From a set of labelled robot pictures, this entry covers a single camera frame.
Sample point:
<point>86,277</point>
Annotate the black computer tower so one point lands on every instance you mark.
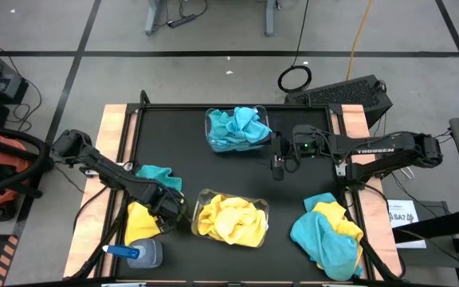
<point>341,93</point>

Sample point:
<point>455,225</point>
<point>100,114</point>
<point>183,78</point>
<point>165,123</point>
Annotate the teal microfiber towel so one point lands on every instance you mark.
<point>162,175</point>
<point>217,123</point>

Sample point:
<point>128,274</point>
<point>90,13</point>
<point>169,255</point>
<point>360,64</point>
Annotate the clear plastic basket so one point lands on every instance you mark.
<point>194,223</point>
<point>235,148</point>

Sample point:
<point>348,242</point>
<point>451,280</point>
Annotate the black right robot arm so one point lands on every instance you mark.
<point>373,151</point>

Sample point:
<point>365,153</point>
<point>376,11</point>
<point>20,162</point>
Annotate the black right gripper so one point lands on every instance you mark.
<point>293,141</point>

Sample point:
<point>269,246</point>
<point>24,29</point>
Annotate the black power strip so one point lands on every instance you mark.
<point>181,20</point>

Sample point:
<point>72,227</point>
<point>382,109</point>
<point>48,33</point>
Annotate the black floor beam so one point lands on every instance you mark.
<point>444,225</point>

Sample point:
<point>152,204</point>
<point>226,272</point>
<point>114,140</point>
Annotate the grey desk leg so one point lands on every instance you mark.
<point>151,16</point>
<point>269,16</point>

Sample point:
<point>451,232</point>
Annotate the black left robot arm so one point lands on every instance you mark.
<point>106,169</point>

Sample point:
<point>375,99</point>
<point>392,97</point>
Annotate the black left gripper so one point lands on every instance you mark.
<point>165,203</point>

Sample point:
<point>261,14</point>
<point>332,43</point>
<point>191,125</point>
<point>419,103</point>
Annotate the spray bottle with blue nozzle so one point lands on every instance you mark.
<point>147,253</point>

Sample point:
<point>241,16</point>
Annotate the white paper sign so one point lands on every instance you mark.
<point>402,217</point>

